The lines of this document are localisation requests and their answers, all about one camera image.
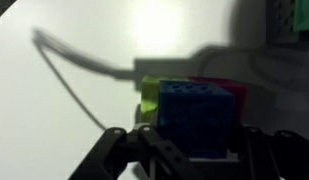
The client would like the blue block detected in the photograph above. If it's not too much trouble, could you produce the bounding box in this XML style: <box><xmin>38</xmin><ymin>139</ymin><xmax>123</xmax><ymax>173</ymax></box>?
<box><xmin>157</xmin><ymin>79</ymin><xmax>236</xmax><ymax>159</ymax></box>

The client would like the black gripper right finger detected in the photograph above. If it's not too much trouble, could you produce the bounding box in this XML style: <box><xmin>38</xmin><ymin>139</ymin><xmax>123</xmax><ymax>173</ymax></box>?
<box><xmin>227</xmin><ymin>124</ymin><xmax>309</xmax><ymax>180</ymax></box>

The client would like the lime green block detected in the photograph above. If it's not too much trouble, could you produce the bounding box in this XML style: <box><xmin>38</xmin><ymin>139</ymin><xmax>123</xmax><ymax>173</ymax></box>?
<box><xmin>139</xmin><ymin>74</ymin><xmax>188</xmax><ymax>124</ymax></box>

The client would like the mulberry magenta block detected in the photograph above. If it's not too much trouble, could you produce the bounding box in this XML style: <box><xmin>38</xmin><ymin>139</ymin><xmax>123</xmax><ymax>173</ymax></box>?
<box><xmin>188</xmin><ymin>76</ymin><xmax>248</xmax><ymax>124</ymax></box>

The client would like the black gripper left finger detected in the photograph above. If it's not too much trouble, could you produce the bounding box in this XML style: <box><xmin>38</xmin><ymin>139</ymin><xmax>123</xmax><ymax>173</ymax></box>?
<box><xmin>68</xmin><ymin>125</ymin><xmax>202</xmax><ymax>180</ymax></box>

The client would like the dark green block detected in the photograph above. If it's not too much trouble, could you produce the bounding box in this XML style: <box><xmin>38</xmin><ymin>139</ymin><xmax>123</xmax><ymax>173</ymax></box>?
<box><xmin>293</xmin><ymin>0</ymin><xmax>309</xmax><ymax>33</ymax></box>

